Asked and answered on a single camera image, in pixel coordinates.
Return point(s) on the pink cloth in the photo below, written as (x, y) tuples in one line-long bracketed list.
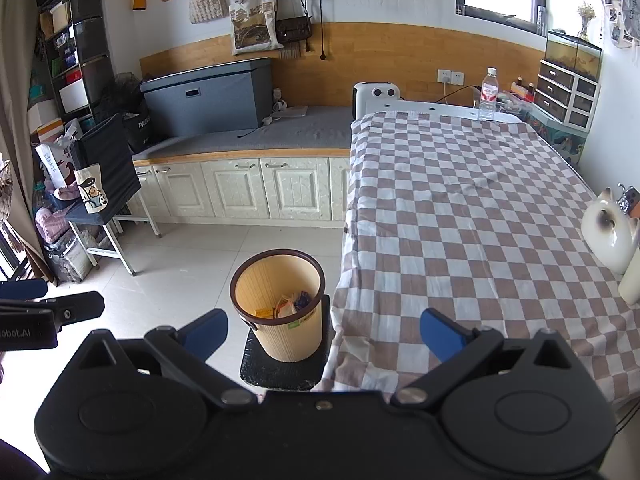
[(50, 220)]

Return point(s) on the black mat under bin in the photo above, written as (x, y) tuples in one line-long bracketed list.
[(280, 372)]

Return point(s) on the beige curtain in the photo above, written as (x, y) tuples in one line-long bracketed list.
[(15, 110)]

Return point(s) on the black window railing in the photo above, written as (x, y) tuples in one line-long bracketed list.
[(12, 255)]

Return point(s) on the white cat figurine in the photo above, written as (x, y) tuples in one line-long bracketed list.
[(607, 235)]

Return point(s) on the white flat book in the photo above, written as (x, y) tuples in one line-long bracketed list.
[(292, 111)]

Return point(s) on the black shoulder bag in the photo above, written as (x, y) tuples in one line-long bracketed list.
[(294, 30)]

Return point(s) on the brown white checked tablecloth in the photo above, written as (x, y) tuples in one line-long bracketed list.
[(450, 235)]

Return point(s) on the printed canvas tote bag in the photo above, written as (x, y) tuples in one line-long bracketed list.
[(255, 30)]

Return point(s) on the dried flower bunch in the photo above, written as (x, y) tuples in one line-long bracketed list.
[(586, 15)]

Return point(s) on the clear water bottle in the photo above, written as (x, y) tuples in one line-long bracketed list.
[(488, 97)]

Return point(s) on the crushed blue soda can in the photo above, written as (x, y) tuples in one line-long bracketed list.
[(302, 301)]

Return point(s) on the cartoon tote bag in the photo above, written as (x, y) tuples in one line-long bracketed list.
[(92, 190)]

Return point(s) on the teal printed cloth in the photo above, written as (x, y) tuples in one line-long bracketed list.
[(557, 140)]

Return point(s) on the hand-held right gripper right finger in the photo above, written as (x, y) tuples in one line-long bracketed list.
[(440, 332)]

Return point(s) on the black fabric basket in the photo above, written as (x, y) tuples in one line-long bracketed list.
[(112, 160)]

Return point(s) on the dark mesh bundle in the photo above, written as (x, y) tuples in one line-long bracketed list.
[(122, 95)]

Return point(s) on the white heater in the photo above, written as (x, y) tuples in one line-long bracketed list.
[(375, 100)]

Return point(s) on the white paper bag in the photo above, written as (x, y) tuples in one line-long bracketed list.
[(50, 165)]

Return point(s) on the white metal stand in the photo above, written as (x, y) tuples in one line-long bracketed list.
[(120, 250)]

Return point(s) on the photo wall decoration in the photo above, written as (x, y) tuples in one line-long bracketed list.
[(622, 10)]

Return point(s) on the glass aquarium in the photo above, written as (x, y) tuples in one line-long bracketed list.
[(572, 55)]

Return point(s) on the cream cabinet unit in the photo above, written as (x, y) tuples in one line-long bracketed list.
[(240, 190)]

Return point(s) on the black bag with white print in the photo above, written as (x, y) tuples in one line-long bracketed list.
[(137, 132)]

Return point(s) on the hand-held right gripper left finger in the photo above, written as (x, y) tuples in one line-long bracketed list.
[(207, 330)]

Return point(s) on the yellow bin with brown rim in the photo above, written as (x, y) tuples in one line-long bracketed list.
[(280, 340)]

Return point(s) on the black shelf rack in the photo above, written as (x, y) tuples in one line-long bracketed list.
[(80, 45)]

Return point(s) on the white wall outlet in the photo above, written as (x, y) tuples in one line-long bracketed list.
[(450, 76)]

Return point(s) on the white drawer unit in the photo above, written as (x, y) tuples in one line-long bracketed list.
[(565, 95)]

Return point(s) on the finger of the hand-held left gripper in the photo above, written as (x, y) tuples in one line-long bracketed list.
[(25, 290), (80, 307)]

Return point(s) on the grey storage box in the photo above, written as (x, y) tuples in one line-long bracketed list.
[(210, 100)]

